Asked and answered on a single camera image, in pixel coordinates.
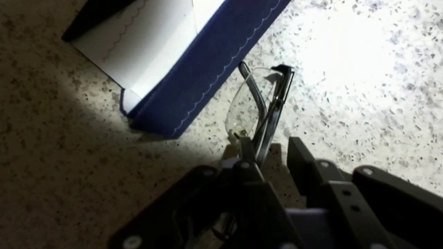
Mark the blue glasses case box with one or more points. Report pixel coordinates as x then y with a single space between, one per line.
216 63

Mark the thin-framed eyeglasses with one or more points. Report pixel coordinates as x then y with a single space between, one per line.
257 98

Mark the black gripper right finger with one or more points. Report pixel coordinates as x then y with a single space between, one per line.
368 202

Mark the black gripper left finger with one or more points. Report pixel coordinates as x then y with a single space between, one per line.
221 207

